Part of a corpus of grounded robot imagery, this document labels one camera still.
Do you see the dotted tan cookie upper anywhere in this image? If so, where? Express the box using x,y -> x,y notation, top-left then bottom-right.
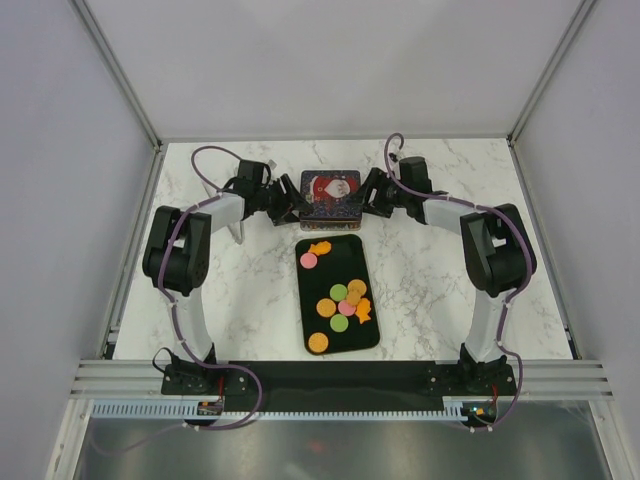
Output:
347,279 -> 367,297

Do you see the black rectangular tray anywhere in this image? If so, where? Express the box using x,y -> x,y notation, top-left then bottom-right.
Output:
295,234 -> 381,356

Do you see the square cookie tin box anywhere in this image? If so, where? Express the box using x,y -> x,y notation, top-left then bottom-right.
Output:
300,219 -> 362,232

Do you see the dotted tan cookie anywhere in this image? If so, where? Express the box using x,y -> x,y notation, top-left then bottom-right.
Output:
347,279 -> 367,297
316,298 -> 337,318

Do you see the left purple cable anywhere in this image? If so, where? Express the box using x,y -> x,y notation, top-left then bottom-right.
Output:
157,145 -> 264,431

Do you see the orange fish cookie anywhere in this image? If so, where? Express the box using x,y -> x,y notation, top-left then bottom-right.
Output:
355,298 -> 372,324
308,240 -> 332,256

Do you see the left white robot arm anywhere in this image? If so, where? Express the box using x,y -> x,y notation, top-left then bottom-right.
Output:
142,159 -> 313,394

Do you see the orange fish cookie upper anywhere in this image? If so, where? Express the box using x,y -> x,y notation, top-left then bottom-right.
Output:
308,240 -> 332,256

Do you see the pink round cookie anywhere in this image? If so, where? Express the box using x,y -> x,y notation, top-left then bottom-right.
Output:
300,252 -> 318,269
338,300 -> 356,317

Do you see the grey slotted cable duct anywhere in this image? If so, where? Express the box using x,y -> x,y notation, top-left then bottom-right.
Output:
91,398 -> 478,422

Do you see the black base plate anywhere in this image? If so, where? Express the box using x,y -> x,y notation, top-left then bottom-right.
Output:
161,359 -> 516,412

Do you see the green round cookie upper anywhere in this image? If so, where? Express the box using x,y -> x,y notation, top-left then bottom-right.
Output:
329,284 -> 348,302

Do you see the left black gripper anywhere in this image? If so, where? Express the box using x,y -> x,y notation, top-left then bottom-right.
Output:
255,176 -> 313,228

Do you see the tan leaf cookie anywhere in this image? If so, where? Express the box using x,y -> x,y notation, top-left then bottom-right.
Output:
345,290 -> 362,307

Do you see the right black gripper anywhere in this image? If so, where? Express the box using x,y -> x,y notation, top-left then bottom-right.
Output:
345,168 -> 409,219

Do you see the gold tin lid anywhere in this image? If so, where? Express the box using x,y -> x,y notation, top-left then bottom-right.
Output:
300,170 -> 362,223

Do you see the dotted orange cookie bottom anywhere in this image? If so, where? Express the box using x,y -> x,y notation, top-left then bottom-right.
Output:
307,332 -> 329,354

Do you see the orange fish cookie lower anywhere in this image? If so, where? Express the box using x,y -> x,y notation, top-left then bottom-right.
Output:
355,298 -> 372,324

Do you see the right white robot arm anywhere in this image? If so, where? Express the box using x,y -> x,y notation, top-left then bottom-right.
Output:
348,157 -> 537,395

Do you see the green round cookie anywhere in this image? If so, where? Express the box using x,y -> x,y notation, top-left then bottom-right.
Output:
329,314 -> 349,333
329,284 -> 348,302

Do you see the dotted tan cookie middle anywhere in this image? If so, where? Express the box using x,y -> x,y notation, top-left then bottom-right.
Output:
316,298 -> 337,318

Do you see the pink round cookie upper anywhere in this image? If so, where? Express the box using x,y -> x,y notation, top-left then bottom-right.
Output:
300,252 -> 318,269

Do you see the green round cookie lower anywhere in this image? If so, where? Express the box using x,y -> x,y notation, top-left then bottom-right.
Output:
329,314 -> 349,333

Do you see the pink round cookie lower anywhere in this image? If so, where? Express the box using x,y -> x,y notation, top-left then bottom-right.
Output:
338,300 -> 356,317

